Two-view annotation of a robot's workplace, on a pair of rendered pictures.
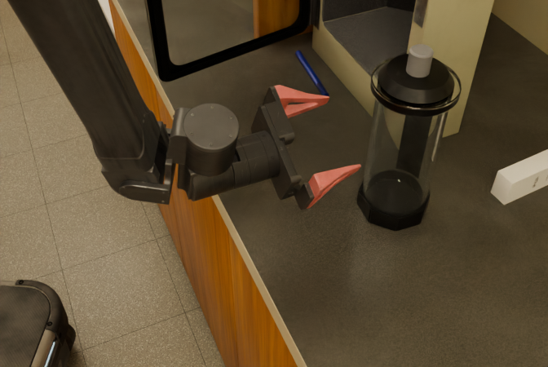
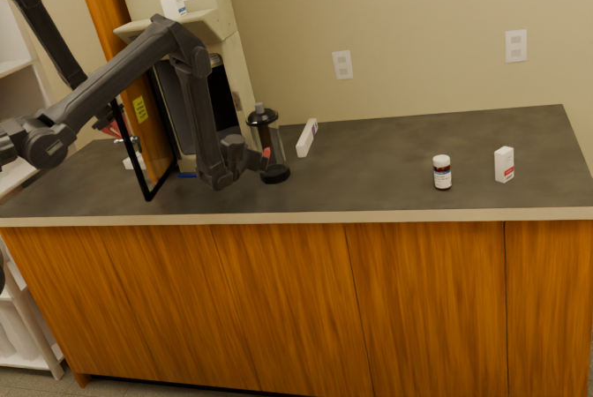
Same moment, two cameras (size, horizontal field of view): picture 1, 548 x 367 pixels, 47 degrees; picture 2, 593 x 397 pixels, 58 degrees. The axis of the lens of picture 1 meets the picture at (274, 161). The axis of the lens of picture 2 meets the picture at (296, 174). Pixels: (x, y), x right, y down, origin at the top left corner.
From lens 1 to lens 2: 1.11 m
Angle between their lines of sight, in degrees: 40
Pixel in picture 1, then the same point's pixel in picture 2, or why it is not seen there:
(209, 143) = (240, 141)
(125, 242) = not seen: outside the picture
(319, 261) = (276, 198)
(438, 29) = (246, 109)
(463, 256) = (312, 170)
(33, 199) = not seen: outside the picture
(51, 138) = not seen: outside the picture
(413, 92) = (266, 115)
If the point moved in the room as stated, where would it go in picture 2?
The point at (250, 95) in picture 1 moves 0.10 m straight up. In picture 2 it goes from (181, 193) to (173, 168)
